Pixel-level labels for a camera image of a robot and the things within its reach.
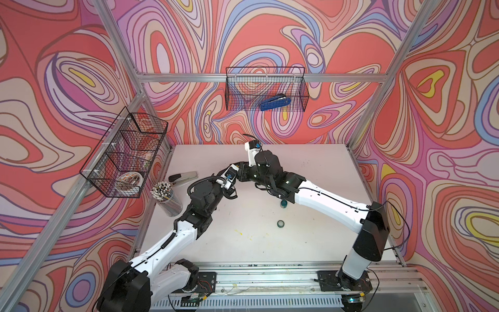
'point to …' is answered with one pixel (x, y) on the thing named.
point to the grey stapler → (179, 177)
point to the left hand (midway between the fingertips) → (234, 168)
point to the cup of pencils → (163, 192)
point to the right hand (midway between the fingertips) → (232, 172)
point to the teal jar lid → (281, 223)
